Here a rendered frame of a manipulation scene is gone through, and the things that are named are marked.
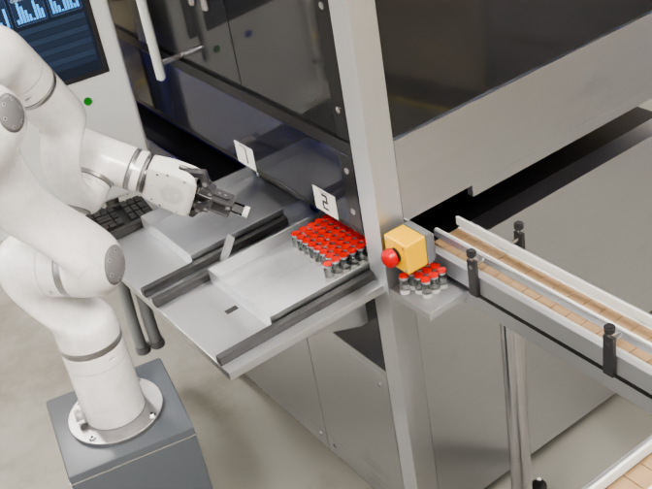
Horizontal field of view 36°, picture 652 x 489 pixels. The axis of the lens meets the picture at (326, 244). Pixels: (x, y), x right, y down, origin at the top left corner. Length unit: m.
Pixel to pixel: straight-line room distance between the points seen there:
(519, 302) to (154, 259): 0.90
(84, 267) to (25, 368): 2.04
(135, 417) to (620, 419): 1.60
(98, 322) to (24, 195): 0.33
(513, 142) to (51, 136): 1.02
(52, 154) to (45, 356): 2.01
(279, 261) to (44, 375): 1.57
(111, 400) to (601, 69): 1.32
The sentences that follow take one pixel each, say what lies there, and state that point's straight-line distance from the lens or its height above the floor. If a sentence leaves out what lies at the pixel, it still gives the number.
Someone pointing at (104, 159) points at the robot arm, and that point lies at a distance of 1.93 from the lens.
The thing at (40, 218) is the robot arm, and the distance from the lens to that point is 1.71.
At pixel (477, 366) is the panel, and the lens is 2.51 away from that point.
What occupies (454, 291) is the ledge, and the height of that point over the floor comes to 0.88.
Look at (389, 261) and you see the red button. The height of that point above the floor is 1.00.
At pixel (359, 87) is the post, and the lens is 1.93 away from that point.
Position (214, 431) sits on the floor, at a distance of 3.24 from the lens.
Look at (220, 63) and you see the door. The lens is 2.44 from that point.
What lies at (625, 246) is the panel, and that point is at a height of 0.59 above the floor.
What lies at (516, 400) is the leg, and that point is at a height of 0.59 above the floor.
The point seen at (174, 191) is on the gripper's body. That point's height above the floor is 1.25.
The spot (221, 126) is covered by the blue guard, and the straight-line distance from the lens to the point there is 2.55.
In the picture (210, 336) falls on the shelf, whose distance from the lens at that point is 2.14.
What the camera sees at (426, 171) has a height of 1.11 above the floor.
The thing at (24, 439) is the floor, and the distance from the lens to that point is 3.48.
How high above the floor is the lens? 2.16
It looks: 33 degrees down
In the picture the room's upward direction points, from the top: 10 degrees counter-clockwise
